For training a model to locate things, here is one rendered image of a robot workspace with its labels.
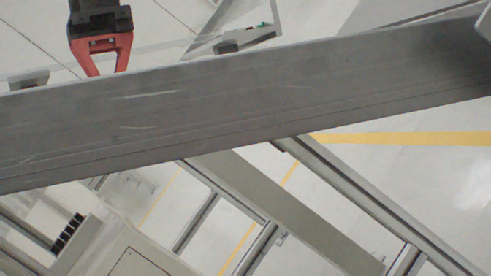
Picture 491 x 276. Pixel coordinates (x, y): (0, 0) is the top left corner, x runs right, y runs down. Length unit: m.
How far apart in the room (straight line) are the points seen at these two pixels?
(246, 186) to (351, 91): 0.98
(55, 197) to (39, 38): 3.44
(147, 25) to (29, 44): 1.31
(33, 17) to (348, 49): 8.19
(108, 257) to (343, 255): 0.66
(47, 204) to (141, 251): 3.55
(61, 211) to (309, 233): 4.03
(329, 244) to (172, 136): 1.10
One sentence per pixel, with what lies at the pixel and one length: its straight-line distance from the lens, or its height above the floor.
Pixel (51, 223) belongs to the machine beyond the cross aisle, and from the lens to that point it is 5.52.
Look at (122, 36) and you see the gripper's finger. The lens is 0.85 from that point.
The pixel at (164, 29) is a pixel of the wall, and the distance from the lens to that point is 8.80.
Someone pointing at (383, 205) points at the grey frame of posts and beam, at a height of 0.40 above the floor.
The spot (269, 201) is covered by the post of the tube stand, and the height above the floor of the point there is 0.50.
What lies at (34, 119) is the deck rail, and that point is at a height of 0.95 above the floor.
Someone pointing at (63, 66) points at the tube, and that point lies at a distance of 1.36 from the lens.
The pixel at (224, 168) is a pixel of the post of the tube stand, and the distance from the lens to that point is 1.49.
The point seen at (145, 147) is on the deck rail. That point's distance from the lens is 0.49.
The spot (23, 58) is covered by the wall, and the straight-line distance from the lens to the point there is 8.62.
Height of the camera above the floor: 0.95
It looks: 13 degrees down
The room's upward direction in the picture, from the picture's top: 53 degrees counter-clockwise
